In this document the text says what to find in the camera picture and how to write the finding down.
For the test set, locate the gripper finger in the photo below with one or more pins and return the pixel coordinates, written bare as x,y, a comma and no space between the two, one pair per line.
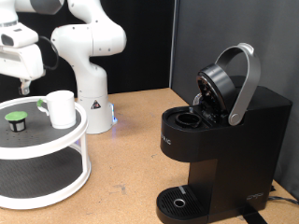
24,88

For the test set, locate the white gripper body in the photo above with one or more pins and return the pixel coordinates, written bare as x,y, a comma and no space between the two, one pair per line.
21,62

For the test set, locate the green-lidded reusable coffee pod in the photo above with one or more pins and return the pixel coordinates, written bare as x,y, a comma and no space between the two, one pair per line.
16,119

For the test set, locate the white two-tier turntable shelf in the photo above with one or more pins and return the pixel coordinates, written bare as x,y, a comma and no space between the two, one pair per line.
46,149

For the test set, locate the black Keurig coffee machine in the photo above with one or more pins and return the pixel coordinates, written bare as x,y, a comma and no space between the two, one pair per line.
236,149

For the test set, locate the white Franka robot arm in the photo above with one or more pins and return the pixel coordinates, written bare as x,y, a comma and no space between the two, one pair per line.
93,77

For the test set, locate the black backdrop curtain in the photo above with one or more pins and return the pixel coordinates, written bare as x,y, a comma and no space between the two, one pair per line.
146,46

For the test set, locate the black tape strip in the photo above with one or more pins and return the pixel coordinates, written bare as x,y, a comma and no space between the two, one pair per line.
253,217

